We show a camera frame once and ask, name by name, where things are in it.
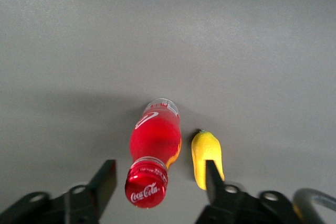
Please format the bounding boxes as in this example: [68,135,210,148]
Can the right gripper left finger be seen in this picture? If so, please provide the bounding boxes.
[0,159,118,224]

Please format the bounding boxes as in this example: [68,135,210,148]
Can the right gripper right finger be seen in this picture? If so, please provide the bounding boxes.
[195,159,302,224]

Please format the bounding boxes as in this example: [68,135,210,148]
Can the red coke bottle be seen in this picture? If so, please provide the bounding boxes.
[124,98,182,209]

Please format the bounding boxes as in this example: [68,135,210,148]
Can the yellow toy lemon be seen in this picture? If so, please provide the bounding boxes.
[191,129,225,190]

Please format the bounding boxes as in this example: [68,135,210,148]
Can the grey cable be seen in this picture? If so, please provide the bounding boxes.
[292,187,336,224]

